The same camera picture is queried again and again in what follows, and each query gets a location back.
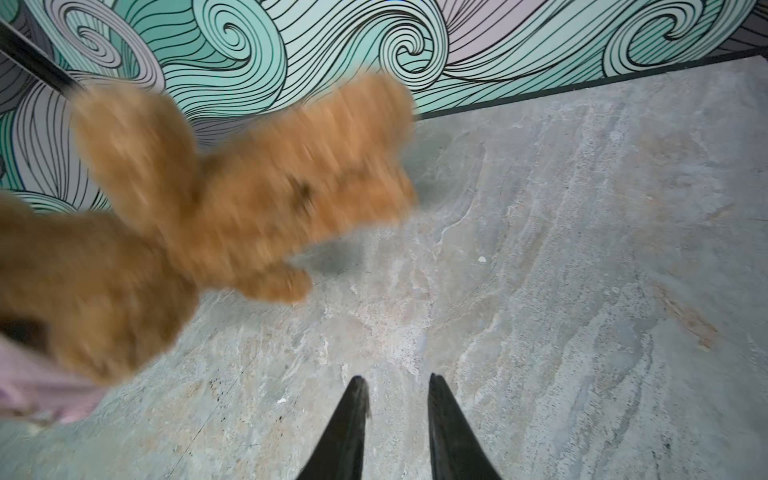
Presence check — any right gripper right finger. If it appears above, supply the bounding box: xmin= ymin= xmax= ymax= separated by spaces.
xmin=427 ymin=374 xmax=501 ymax=480

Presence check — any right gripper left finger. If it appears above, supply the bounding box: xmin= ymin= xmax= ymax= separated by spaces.
xmin=297 ymin=376 xmax=370 ymax=480

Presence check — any brown teddy bear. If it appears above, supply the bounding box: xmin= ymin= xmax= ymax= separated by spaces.
xmin=1 ymin=72 xmax=417 ymax=386

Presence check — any pink teddy hoodie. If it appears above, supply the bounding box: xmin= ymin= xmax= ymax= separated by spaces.
xmin=1 ymin=336 xmax=107 ymax=424

